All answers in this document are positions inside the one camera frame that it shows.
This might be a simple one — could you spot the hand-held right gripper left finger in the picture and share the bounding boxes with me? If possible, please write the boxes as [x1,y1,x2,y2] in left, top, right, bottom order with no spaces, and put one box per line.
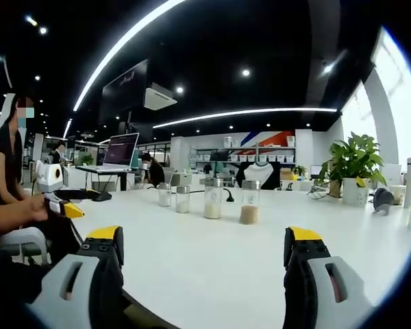
[27,225,125,329]

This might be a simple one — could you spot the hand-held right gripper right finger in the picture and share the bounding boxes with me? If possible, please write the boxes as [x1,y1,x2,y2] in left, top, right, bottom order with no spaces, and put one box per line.
[283,226,375,329]

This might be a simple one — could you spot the small glass seasoning bottle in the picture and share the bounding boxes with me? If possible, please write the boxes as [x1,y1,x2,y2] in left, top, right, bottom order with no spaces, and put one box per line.
[158,182,173,208]
[175,184,191,215]

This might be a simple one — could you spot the tall seasoning bottle brown powder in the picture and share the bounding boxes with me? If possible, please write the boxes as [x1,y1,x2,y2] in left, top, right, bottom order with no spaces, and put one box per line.
[239,179,262,226]

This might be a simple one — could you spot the tall seasoning bottle white powder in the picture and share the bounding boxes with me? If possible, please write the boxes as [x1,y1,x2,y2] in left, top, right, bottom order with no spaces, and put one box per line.
[203,178,224,220]

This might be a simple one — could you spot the person's left hand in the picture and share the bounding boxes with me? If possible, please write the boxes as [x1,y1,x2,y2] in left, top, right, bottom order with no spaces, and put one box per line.
[21,195,50,222]

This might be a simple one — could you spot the white standing desk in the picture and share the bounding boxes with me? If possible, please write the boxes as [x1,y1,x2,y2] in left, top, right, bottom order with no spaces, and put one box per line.
[75,164,138,192]

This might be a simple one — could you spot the white office chair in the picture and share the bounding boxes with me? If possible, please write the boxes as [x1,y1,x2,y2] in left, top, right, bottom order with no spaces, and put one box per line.
[0,226,49,267]

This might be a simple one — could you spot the person's dark trousers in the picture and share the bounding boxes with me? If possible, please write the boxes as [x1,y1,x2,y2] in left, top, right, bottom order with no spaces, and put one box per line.
[0,212,85,304]

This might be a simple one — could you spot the open laptop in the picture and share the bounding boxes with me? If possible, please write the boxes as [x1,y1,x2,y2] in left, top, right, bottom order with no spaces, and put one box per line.
[95,132,140,173]

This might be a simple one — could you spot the white storage box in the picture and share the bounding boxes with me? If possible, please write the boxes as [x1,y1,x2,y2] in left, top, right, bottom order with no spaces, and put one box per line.
[172,171,193,188]

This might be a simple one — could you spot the hanging black screen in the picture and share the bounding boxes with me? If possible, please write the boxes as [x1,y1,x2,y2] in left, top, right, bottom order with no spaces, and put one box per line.
[98,59,149,121]

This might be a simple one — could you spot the ceiling air conditioner unit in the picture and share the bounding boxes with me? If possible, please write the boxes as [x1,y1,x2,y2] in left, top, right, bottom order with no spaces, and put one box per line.
[142,82,178,112]

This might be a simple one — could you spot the black and white shirt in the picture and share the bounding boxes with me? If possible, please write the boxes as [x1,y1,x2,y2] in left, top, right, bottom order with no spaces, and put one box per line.
[235,161,282,191]

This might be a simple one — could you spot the large green potted plant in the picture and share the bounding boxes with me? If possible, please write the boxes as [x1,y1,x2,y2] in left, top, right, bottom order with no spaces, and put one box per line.
[317,131,388,207]

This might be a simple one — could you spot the shelf with white bins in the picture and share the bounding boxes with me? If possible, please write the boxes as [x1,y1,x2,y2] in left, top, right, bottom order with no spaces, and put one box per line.
[190,134,297,166]

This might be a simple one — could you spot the long curved ceiling light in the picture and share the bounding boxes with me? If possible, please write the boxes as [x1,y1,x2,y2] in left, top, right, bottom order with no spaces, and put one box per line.
[72,0,188,112]

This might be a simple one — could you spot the straight ceiling light strip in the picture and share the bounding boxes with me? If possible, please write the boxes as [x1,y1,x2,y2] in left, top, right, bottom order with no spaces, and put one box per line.
[152,107,339,130]

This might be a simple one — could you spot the bundle of cables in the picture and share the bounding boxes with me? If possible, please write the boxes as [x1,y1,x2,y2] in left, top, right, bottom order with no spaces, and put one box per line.
[306,186,331,201]

